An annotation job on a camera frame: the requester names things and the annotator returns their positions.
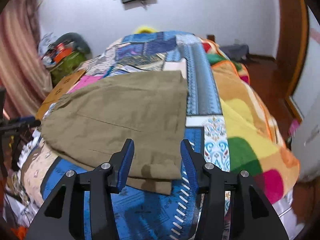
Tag yellow bed rail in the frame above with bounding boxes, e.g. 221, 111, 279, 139
134, 25, 157, 34

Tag orange box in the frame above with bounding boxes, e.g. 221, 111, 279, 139
54, 43, 73, 63

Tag wooden door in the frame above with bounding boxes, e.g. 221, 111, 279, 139
276, 0, 309, 96

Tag grey cloth pile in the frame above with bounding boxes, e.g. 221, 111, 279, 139
38, 33, 57, 57

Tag pink cloth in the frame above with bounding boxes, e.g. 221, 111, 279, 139
67, 75, 103, 94

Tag blue patchwork quilt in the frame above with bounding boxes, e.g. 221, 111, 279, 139
21, 31, 230, 239

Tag wooden lap table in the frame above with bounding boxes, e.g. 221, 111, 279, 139
35, 70, 86, 120

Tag striped red gold curtain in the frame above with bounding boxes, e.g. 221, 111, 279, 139
1, 0, 53, 118

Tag colourful fleece blanket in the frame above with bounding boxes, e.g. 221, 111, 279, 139
201, 39, 300, 204

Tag grey backpack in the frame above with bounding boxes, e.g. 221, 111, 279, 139
220, 44, 249, 61

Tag green patterned storage box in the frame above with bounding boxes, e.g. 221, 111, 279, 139
50, 51, 86, 87

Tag white appliance with stickers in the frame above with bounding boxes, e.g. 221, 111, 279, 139
291, 118, 320, 182

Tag grey neck pillow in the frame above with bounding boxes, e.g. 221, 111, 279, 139
54, 33, 91, 55

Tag olive khaki shorts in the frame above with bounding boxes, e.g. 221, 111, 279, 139
41, 71, 188, 195

